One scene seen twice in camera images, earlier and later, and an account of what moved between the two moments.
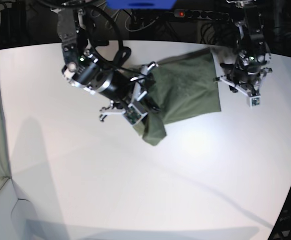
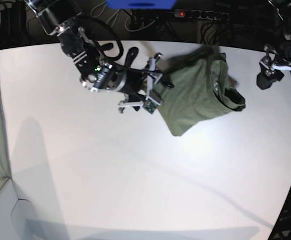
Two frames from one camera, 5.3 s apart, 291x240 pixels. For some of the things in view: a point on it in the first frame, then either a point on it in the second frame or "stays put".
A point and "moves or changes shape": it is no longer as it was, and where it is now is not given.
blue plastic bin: x=141 y=4 stays put
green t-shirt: x=183 y=88 moves or changes shape
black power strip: x=204 y=14 stays put
